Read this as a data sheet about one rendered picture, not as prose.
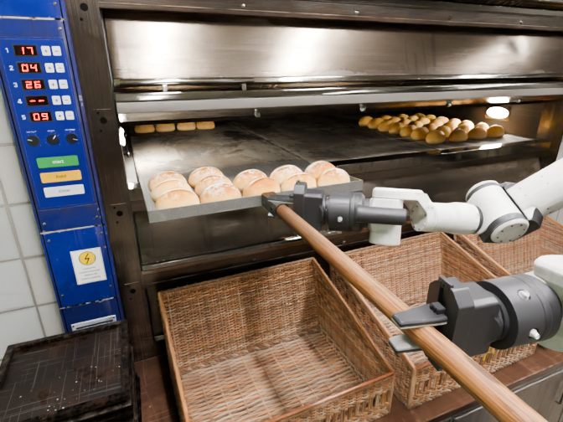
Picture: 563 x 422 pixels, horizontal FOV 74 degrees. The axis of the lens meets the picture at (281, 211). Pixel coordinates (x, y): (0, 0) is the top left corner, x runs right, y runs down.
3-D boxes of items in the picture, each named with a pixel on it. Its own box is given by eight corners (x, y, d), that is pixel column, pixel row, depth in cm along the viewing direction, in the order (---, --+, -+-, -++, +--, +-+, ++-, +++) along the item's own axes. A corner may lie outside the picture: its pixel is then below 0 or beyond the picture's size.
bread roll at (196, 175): (222, 180, 108) (220, 162, 106) (227, 187, 102) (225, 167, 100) (187, 184, 105) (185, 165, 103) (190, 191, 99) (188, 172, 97)
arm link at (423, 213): (367, 187, 82) (421, 190, 85) (364, 227, 82) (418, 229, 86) (382, 187, 76) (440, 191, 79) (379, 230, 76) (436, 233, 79)
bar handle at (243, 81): (123, 104, 87) (123, 105, 89) (255, 100, 99) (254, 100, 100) (119, 79, 86) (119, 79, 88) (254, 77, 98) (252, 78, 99)
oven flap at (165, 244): (142, 269, 113) (132, 205, 112) (537, 195, 177) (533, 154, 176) (142, 271, 109) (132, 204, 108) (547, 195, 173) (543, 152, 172)
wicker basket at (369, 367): (164, 359, 125) (154, 290, 115) (312, 316, 147) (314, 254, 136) (195, 505, 84) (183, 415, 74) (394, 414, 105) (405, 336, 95)
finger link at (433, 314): (388, 316, 46) (431, 307, 48) (402, 332, 43) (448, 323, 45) (389, 305, 45) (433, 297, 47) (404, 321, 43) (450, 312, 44)
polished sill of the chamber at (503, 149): (129, 195, 111) (127, 182, 109) (536, 147, 176) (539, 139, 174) (130, 202, 106) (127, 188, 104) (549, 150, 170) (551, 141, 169)
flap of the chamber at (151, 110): (117, 114, 84) (119, 121, 102) (603, 92, 148) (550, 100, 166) (116, 102, 83) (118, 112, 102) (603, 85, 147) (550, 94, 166)
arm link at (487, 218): (413, 213, 88) (482, 216, 92) (430, 246, 81) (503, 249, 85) (435, 179, 80) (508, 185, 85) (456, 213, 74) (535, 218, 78)
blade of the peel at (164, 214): (362, 190, 101) (363, 180, 100) (149, 223, 81) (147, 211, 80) (303, 159, 131) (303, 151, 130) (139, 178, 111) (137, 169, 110)
